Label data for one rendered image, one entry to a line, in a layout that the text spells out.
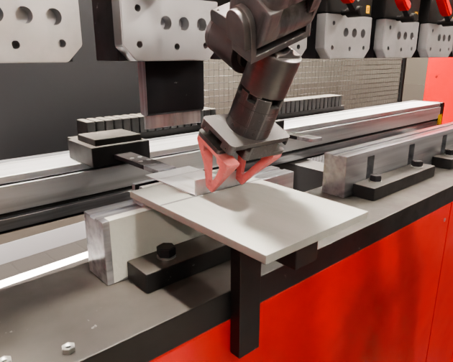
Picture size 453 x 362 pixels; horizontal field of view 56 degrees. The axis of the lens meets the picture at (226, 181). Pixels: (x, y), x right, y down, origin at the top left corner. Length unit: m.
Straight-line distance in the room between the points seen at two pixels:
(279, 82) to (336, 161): 0.51
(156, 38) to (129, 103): 0.62
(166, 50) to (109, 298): 0.33
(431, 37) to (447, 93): 1.54
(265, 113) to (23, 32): 0.27
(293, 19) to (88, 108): 0.76
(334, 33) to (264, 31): 0.43
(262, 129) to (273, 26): 0.14
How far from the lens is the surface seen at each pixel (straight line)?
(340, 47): 0.86
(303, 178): 1.22
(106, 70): 1.14
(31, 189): 0.83
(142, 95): 0.62
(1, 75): 1.06
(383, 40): 0.99
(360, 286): 0.89
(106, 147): 0.81
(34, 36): 0.51
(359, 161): 1.00
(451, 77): 2.70
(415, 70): 4.61
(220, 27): 0.54
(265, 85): 0.48
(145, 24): 0.57
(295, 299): 0.72
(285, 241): 0.44
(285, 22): 0.44
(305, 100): 1.46
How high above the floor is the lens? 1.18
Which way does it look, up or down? 17 degrees down
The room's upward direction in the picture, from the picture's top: straight up
